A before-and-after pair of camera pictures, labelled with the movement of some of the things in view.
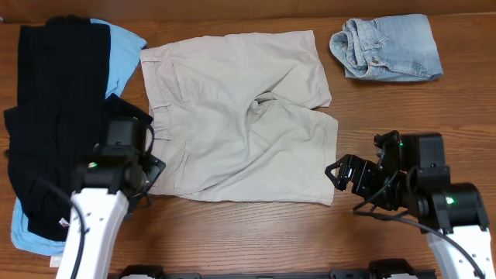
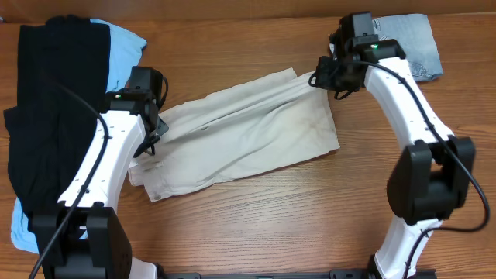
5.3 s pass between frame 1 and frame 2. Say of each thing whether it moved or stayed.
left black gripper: moved
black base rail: stayed
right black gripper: moved
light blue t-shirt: stayed
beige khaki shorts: moved
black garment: stayed
